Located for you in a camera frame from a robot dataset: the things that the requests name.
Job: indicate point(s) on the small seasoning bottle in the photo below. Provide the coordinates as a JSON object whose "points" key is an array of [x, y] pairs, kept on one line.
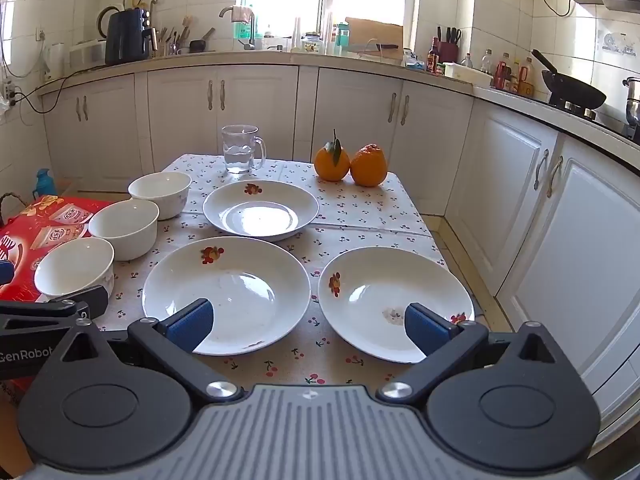
{"points": [[514, 80]]}

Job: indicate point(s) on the clear plastic bottle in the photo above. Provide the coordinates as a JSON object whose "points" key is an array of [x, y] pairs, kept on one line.
{"points": [[486, 62], [466, 61]]}

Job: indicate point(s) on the teal thermos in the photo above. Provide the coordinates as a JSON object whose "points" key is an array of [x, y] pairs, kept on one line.
{"points": [[45, 185]]}

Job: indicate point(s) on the green dish soap bottle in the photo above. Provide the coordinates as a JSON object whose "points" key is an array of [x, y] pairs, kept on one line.
{"points": [[243, 27]]}

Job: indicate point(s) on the black air fryer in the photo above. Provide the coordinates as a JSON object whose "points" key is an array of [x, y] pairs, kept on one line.
{"points": [[127, 37]]}

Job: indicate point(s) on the clear glass mug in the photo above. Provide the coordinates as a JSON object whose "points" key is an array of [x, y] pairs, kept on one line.
{"points": [[240, 152]]}

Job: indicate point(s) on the dark sauce bottle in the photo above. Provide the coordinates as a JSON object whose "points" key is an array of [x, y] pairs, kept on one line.
{"points": [[433, 57]]}

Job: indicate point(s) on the plain orange fruit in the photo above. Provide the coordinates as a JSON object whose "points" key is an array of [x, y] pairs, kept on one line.
{"points": [[369, 167]]}

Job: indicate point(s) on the pink cloth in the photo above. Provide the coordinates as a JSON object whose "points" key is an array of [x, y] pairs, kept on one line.
{"points": [[241, 11]]}

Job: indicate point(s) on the brown cutting board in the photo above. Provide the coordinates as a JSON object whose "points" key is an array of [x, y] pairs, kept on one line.
{"points": [[375, 32]]}

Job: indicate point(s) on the gas stove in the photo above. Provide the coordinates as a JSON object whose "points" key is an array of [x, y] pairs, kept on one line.
{"points": [[607, 120]]}

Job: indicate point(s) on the kitchen countertop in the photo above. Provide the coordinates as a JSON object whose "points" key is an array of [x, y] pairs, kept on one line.
{"points": [[300, 57]]}

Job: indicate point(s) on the black wok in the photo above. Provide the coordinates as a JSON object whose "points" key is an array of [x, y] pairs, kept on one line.
{"points": [[575, 90]]}

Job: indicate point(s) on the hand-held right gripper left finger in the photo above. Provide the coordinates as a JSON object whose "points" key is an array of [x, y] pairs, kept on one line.
{"points": [[192, 322]]}

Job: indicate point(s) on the red printed gift box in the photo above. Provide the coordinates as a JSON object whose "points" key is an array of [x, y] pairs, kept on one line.
{"points": [[30, 220]]}

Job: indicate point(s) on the teal bottle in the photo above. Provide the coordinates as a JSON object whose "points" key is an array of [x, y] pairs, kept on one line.
{"points": [[342, 35]]}

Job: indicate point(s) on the yellow oil bottle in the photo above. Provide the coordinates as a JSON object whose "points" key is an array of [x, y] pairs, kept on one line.
{"points": [[526, 80]]}

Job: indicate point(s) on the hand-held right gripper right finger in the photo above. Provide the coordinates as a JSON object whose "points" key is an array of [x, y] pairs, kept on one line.
{"points": [[425, 330]]}

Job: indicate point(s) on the red label bottle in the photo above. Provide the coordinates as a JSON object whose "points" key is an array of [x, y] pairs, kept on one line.
{"points": [[501, 74]]}

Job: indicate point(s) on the white ceramic bowl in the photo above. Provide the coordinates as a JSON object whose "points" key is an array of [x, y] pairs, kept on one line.
{"points": [[160, 195], [75, 270], [125, 230]]}

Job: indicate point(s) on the wicker basket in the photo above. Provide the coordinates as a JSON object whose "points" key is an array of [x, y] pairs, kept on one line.
{"points": [[10, 194]]}

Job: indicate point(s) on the blue white packet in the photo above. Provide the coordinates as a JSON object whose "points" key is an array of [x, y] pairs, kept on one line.
{"points": [[412, 59]]}

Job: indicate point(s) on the kitchen knife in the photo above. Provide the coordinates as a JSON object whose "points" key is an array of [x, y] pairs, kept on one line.
{"points": [[387, 46]]}

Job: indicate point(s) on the utensil holder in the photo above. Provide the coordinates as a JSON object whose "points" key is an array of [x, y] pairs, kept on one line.
{"points": [[170, 42]]}

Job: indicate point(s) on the orange with green leaf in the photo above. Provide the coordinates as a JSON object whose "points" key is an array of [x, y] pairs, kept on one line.
{"points": [[330, 165]]}

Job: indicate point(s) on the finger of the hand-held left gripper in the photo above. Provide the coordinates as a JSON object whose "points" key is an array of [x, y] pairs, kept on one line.
{"points": [[92, 300], [5, 274]]}

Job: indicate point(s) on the steel pot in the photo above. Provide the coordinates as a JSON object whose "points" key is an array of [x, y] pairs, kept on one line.
{"points": [[632, 102]]}

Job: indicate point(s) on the red knife block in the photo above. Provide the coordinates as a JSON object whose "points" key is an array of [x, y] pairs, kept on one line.
{"points": [[447, 50]]}

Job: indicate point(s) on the chrome faucet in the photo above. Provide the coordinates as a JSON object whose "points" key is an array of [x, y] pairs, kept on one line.
{"points": [[252, 35]]}

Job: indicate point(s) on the small black pot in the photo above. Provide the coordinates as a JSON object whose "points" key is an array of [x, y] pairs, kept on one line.
{"points": [[200, 44]]}

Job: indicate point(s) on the wall power strip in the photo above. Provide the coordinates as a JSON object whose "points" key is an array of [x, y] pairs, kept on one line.
{"points": [[8, 92]]}

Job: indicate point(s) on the printed glass jar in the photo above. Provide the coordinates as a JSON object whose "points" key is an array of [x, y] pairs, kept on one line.
{"points": [[312, 44]]}

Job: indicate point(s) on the cherry print tablecloth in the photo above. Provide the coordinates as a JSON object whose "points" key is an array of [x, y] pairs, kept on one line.
{"points": [[350, 210]]}

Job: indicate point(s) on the white plate with fruit print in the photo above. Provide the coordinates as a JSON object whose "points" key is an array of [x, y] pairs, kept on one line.
{"points": [[235, 285], [370, 290], [260, 215]]}

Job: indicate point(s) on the white rectangular container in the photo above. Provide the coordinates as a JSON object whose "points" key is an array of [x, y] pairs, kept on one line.
{"points": [[467, 74]]}

